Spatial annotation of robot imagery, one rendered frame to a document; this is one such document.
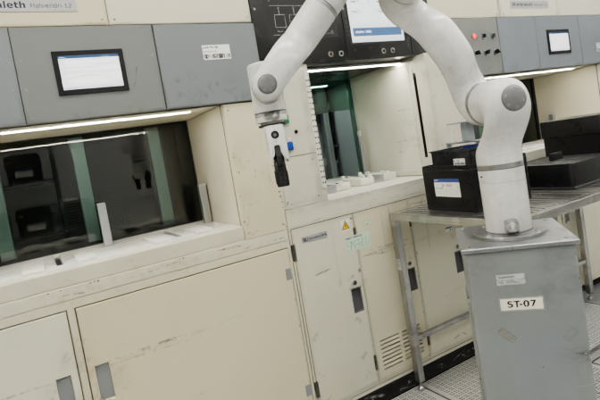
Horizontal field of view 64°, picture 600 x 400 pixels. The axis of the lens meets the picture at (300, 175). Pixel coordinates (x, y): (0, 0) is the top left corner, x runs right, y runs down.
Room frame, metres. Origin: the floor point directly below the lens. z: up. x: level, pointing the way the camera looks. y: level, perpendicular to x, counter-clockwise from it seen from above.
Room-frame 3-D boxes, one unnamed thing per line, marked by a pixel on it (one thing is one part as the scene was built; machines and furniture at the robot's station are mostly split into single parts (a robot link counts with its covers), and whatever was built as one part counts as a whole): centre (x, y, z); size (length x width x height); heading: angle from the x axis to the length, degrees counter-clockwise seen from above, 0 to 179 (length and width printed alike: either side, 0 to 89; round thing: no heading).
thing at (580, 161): (2.00, -1.06, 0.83); 0.29 x 0.29 x 0.13; 31
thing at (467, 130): (1.84, -0.66, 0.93); 0.24 x 0.20 x 0.32; 24
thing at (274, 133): (1.28, 0.05, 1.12); 0.10 x 0.07 x 0.11; 4
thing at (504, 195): (1.32, -0.55, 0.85); 0.19 x 0.19 x 0.18
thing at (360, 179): (2.32, -0.31, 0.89); 0.22 x 0.21 x 0.04; 29
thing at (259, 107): (1.27, 0.05, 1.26); 0.09 x 0.08 x 0.13; 4
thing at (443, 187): (1.84, -0.66, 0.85); 0.28 x 0.28 x 0.17; 24
